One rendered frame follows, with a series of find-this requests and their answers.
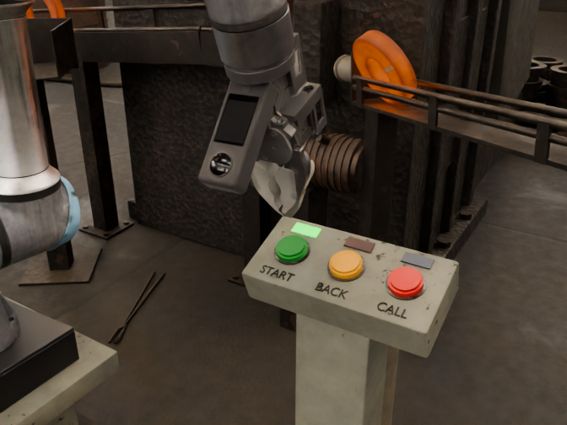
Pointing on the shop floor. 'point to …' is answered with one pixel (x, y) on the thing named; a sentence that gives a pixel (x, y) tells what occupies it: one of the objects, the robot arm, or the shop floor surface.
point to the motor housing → (319, 201)
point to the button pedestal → (348, 320)
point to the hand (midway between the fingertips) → (283, 212)
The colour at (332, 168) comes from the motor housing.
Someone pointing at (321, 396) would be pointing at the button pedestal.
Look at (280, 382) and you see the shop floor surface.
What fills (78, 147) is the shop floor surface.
